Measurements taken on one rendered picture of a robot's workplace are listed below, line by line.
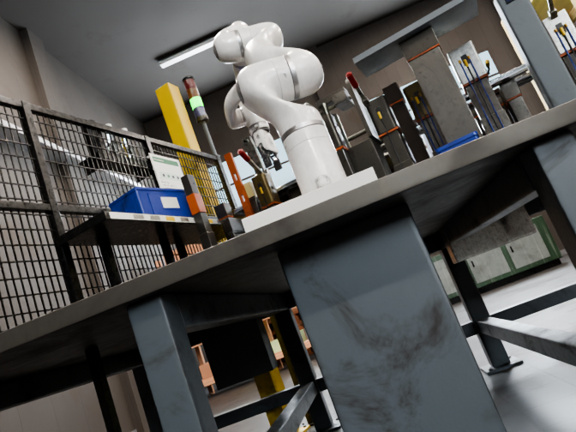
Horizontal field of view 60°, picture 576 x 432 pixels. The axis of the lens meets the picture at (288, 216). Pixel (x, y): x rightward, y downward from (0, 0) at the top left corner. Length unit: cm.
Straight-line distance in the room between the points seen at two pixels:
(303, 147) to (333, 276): 34
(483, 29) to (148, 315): 917
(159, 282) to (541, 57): 111
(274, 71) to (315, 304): 61
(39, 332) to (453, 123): 114
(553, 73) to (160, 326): 115
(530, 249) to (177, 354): 640
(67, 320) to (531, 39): 131
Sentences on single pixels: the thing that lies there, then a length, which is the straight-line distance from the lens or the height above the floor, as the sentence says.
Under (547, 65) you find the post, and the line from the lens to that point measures 151.
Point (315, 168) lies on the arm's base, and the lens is 120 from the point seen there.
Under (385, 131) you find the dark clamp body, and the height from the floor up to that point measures 97.
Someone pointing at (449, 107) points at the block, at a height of 91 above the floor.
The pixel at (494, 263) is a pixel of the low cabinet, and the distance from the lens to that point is 705.
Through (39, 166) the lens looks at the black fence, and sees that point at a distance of 188.
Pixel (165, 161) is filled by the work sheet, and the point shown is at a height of 142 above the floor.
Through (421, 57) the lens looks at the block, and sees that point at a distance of 155.
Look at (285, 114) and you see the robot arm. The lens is 127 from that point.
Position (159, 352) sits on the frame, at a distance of 106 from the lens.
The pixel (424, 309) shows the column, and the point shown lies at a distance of 107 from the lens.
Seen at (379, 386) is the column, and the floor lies 33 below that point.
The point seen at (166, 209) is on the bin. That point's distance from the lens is 194.
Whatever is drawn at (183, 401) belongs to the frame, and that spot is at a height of 44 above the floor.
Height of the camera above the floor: 51
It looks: 12 degrees up
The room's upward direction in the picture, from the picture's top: 21 degrees counter-clockwise
